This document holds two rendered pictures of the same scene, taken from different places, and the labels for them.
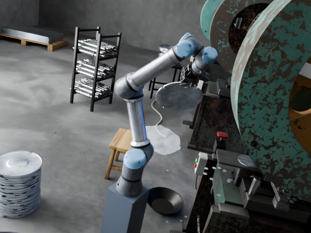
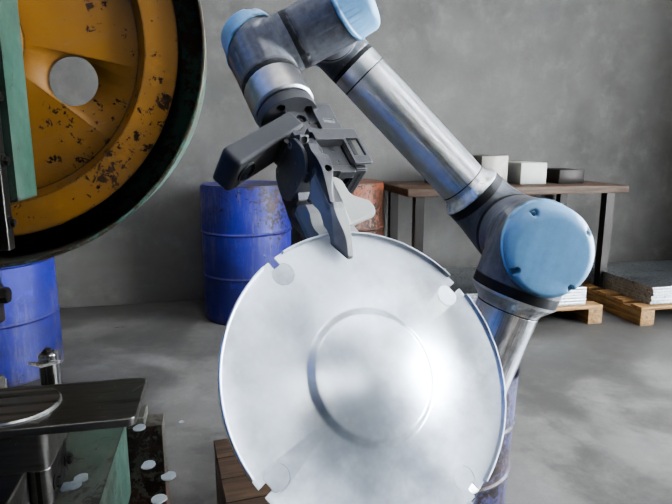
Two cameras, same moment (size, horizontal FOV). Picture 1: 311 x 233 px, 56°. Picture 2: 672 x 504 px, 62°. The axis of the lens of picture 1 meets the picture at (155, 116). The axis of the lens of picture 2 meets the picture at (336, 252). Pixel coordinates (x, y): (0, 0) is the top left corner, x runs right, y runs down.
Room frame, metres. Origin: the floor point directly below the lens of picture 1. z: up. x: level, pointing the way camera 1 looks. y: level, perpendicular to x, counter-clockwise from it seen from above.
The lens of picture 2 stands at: (2.19, -0.27, 1.15)
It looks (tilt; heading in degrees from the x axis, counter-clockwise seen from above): 11 degrees down; 166
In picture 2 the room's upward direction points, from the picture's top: straight up
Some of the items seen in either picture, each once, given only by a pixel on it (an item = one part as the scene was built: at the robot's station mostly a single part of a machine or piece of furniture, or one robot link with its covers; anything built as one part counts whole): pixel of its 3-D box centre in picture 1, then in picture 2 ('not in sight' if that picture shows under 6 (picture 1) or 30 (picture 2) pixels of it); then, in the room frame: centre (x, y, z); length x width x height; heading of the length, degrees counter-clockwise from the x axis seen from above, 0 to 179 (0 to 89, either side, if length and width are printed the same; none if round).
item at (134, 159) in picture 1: (134, 163); not in sight; (1.37, 0.06, 0.62); 0.13 x 0.12 x 0.14; 167
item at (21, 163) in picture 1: (17, 162); not in sight; (1.53, 0.81, 0.33); 0.29 x 0.29 x 0.01
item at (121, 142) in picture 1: (125, 156); not in sight; (2.16, 0.18, 0.16); 0.34 x 0.24 x 0.34; 176
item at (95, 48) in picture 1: (94, 68); not in sight; (3.52, 0.87, 0.47); 0.46 x 0.43 x 0.95; 68
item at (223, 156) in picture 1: (236, 169); (54, 443); (1.36, -0.49, 0.72); 0.25 x 0.14 x 0.14; 88
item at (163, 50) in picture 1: (165, 71); not in sight; (4.41, -0.01, 0.40); 0.45 x 0.40 x 0.79; 10
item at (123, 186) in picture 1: (130, 181); not in sight; (1.36, 0.06, 0.50); 0.15 x 0.15 x 0.10
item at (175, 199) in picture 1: (163, 202); not in sight; (1.81, -0.20, 0.04); 0.30 x 0.30 x 0.07
